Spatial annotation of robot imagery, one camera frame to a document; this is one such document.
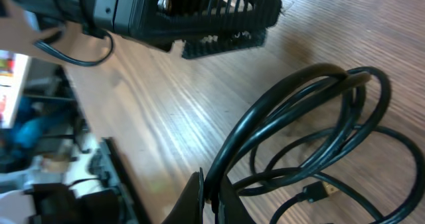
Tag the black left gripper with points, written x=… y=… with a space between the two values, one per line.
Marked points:
x=116 y=16

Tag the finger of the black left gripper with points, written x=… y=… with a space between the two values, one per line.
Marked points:
x=164 y=21
x=215 y=44

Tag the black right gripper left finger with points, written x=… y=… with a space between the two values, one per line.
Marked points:
x=189 y=206

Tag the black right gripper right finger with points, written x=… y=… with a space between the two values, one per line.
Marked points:
x=231 y=210

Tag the black USB cable blue plug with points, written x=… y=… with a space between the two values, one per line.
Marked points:
x=301 y=126

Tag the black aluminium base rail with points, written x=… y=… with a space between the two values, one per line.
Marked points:
x=113 y=105

